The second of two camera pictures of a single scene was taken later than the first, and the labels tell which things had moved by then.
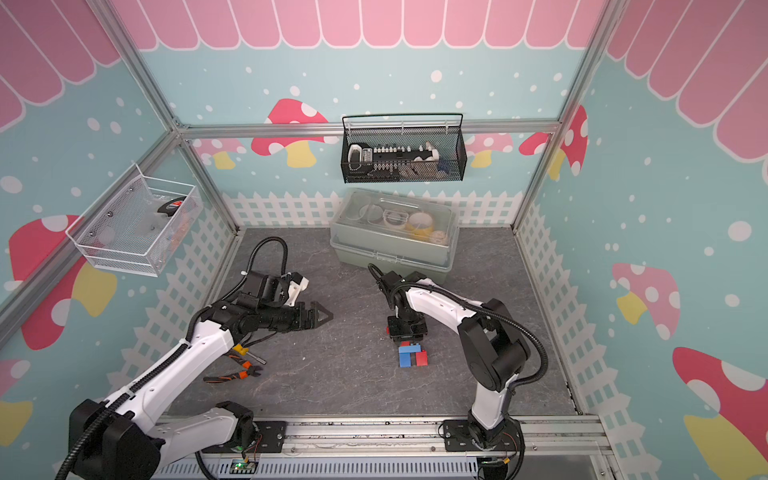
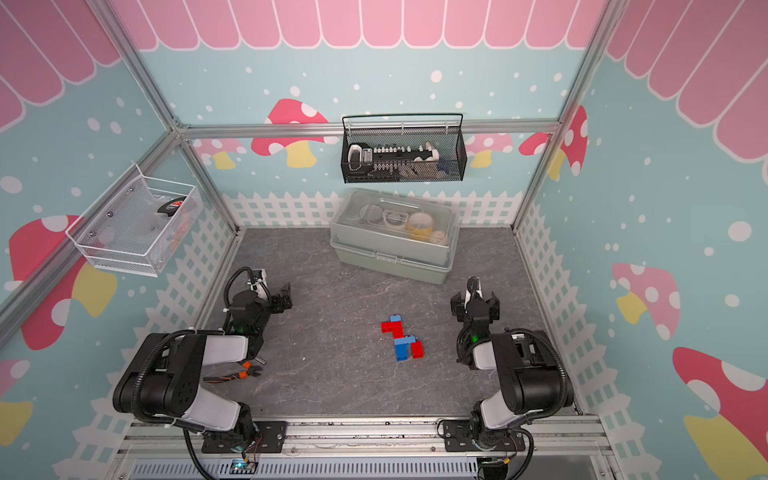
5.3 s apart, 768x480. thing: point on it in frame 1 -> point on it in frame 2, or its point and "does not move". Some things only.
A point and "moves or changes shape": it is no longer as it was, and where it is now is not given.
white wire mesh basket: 134,229 does not move
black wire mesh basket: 403,148 does not move
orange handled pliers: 236,376 does not move
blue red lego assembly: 406,351 moves or changes shape
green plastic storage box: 397,230 does not move
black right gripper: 414,337 -> 459,308
